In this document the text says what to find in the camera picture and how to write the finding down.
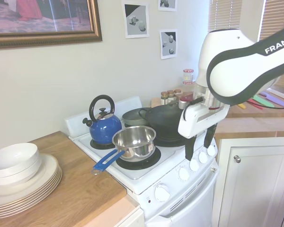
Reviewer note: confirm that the yellow knife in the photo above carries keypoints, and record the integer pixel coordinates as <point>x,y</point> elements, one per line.
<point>242,106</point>

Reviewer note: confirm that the tall grey shapes paper print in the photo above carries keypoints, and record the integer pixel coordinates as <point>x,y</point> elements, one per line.
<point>168,45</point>

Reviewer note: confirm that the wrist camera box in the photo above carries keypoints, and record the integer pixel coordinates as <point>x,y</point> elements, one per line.
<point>183,102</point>

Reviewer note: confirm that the white plate gold rim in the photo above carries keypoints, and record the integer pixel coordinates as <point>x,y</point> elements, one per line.
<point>26,194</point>
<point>26,204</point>
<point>26,198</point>
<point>26,201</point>
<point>26,207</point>
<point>47,170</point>

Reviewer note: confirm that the large grey shapes paper print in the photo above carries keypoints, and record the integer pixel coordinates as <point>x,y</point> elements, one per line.
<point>135,19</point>

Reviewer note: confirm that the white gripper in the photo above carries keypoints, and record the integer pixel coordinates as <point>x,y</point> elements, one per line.
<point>194,123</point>

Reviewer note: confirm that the wooden cutting board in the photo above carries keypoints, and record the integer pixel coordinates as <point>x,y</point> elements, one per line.
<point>156,102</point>

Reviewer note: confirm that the green knife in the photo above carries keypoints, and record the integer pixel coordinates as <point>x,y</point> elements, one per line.
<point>262,100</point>

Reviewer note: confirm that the white stove knob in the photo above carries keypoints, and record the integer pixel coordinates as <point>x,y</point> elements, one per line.
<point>183,174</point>
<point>211,150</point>
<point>194,165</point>
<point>162,193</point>
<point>202,157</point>

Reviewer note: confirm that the black wok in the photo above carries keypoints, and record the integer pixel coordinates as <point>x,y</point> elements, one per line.
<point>163,118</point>

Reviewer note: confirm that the small grey shapes paper print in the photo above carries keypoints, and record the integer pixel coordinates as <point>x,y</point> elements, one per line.
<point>166,4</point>

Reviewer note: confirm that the glass jar red checkered lid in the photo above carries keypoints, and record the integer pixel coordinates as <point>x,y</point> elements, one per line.
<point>188,76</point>

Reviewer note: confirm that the white bowl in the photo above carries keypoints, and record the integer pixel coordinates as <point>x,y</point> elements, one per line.
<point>14,153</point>
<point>26,169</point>
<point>26,178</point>

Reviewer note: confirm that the grey frying pan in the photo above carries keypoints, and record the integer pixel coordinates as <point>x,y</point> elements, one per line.
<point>132,118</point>

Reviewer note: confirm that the black coil burner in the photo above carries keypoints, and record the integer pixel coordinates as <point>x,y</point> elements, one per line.
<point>142,165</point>
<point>168,142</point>
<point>97,145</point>

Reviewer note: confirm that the silver cabinet knob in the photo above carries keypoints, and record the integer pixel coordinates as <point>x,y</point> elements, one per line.
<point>237,159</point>

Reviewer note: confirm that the gold framed painting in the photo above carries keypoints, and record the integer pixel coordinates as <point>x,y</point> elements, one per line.
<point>38,14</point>

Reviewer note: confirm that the purple knife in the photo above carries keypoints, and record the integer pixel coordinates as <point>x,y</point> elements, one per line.
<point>277,97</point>

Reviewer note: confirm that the glass spice jar copper lid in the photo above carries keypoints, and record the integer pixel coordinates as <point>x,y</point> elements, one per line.
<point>171,96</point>
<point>164,99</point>
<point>178,93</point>

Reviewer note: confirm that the white cabinet with door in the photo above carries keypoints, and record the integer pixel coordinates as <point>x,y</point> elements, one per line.
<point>251,194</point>

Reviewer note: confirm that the white electric stove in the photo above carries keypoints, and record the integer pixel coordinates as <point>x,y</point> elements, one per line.
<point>137,172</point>

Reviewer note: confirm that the white oven door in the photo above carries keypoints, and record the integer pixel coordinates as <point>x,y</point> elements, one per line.
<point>191,212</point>

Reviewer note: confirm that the red knife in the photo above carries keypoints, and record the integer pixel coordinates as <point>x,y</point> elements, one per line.
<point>254,104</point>

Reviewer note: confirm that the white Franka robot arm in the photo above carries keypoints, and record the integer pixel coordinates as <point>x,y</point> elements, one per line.
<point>227,59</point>

